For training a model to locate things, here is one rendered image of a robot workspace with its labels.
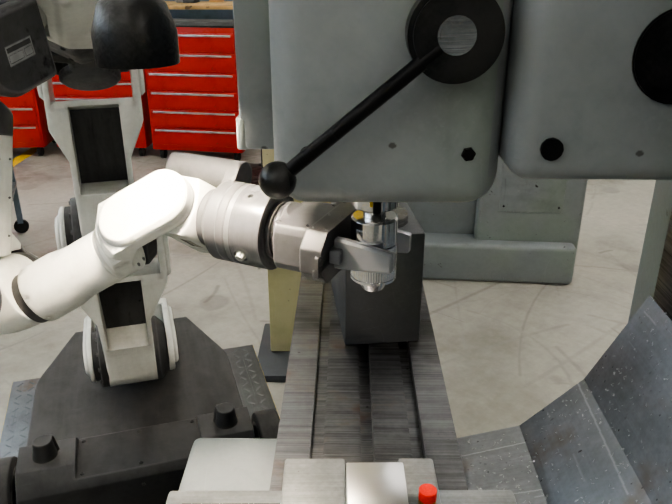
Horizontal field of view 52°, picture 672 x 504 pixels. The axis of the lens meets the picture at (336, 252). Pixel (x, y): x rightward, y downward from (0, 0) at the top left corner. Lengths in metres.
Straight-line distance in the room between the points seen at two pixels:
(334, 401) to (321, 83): 0.53
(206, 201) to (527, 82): 0.37
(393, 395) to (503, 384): 1.76
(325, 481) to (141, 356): 0.92
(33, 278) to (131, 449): 0.71
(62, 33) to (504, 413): 2.03
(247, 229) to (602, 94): 0.36
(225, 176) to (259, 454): 0.43
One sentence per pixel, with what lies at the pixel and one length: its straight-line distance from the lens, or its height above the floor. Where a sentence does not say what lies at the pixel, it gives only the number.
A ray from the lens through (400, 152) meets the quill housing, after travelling 0.56.
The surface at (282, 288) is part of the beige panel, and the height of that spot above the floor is 0.31.
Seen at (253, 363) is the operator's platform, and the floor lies 0.40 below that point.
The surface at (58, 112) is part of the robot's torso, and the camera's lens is 1.28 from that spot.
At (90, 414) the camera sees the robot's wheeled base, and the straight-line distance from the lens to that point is 1.66.
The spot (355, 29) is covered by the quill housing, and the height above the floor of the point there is 1.46.
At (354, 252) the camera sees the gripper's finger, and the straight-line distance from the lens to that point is 0.67.
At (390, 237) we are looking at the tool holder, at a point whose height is 1.25.
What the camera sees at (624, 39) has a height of 1.45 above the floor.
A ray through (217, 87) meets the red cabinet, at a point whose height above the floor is 0.57.
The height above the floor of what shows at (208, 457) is 0.86.
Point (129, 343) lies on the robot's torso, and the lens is 1.53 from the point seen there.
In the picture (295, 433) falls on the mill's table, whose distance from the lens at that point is 0.92.
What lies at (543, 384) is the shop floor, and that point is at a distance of 2.77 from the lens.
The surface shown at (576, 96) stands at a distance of 0.56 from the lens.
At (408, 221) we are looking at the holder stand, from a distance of 1.07.
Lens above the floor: 1.51
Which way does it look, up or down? 24 degrees down
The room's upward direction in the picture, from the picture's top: straight up
